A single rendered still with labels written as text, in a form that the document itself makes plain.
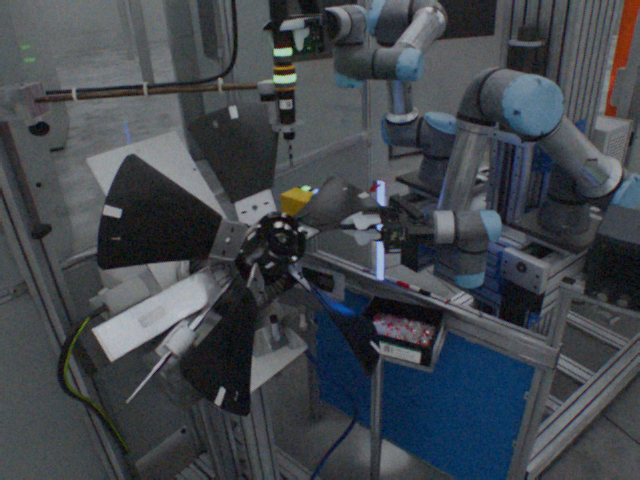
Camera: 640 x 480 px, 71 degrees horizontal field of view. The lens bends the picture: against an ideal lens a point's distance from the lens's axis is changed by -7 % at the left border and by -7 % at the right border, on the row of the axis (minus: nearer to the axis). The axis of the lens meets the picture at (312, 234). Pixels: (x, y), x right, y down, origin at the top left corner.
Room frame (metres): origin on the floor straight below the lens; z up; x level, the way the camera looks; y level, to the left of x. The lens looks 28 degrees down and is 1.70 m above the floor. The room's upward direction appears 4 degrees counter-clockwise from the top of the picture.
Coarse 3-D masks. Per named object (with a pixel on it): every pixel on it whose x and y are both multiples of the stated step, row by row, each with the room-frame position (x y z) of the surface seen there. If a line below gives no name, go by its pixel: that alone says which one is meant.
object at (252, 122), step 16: (224, 112) 1.13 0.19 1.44; (240, 112) 1.13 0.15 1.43; (256, 112) 1.13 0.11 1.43; (192, 128) 1.11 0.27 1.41; (208, 128) 1.11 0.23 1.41; (224, 128) 1.10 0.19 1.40; (240, 128) 1.10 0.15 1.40; (256, 128) 1.10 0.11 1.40; (208, 144) 1.09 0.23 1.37; (224, 144) 1.08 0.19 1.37; (240, 144) 1.07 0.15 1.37; (256, 144) 1.07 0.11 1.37; (272, 144) 1.07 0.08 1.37; (208, 160) 1.07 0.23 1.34; (224, 160) 1.06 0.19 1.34; (240, 160) 1.05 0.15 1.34; (256, 160) 1.04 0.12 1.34; (272, 160) 1.04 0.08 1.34; (224, 176) 1.04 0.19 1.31; (240, 176) 1.03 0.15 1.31; (256, 176) 1.02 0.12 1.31; (272, 176) 1.01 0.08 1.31; (240, 192) 1.01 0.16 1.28; (256, 192) 1.00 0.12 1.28
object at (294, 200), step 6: (288, 192) 1.48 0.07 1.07; (294, 192) 1.48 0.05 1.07; (300, 192) 1.48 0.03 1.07; (306, 192) 1.47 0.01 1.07; (312, 192) 1.47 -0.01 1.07; (282, 198) 1.47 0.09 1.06; (288, 198) 1.45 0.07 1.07; (294, 198) 1.43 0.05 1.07; (300, 198) 1.43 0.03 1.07; (306, 198) 1.42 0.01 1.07; (282, 204) 1.47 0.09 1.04; (288, 204) 1.45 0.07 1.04; (294, 204) 1.43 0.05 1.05; (300, 204) 1.41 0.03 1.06; (282, 210) 1.47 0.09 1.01; (288, 210) 1.45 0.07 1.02; (294, 210) 1.43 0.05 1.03
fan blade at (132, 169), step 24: (120, 168) 0.84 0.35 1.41; (144, 168) 0.86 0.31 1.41; (120, 192) 0.82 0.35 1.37; (144, 192) 0.84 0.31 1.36; (168, 192) 0.85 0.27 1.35; (120, 216) 0.81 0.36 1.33; (144, 216) 0.82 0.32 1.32; (168, 216) 0.84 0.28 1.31; (192, 216) 0.86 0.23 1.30; (216, 216) 0.88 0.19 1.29; (144, 240) 0.82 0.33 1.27; (168, 240) 0.84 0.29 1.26; (192, 240) 0.85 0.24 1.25; (120, 264) 0.79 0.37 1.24
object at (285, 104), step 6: (288, 90) 0.97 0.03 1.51; (282, 96) 0.97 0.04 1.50; (288, 96) 0.97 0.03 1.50; (294, 96) 0.99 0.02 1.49; (282, 102) 0.97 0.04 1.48; (288, 102) 0.97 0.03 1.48; (294, 102) 0.98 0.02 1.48; (282, 108) 0.98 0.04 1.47; (288, 108) 0.97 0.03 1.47; (294, 108) 0.98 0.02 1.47; (282, 114) 0.98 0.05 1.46; (288, 114) 0.97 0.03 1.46; (294, 114) 0.98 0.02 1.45; (282, 120) 0.98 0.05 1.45; (288, 120) 0.97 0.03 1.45; (294, 120) 0.98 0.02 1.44; (294, 132) 0.99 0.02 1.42; (288, 138) 0.98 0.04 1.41; (294, 138) 0.98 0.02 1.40
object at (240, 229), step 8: (224, 224) 0.88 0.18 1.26; (232, 224) 0.89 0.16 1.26; (240, 224) 0.90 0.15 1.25; (224, 232) 0.88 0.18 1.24; (240, 232) 0.90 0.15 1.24; (216, 240) 0.88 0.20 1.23; (224, 240) 0.89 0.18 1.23; (232, 240) 0.89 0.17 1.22; (240, 240) 0.90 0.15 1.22; (216, 248) 0.88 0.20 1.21; (224, 248) 0.89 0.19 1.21; (232, 248) 0.89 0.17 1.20; (240, 248) 0.90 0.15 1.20; (216, 256) 0.88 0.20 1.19; (224, 256) 0.89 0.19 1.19; (232, 256) 0.89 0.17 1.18
